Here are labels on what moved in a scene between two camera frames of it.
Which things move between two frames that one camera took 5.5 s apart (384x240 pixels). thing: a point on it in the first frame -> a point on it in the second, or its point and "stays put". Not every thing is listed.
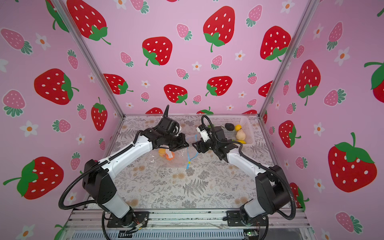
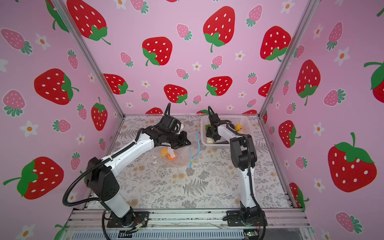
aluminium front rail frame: [92, 224] stays put
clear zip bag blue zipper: [180, 158] stays put
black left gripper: [182, 142] stays put
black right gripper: [200, 143] -> [208, 133]
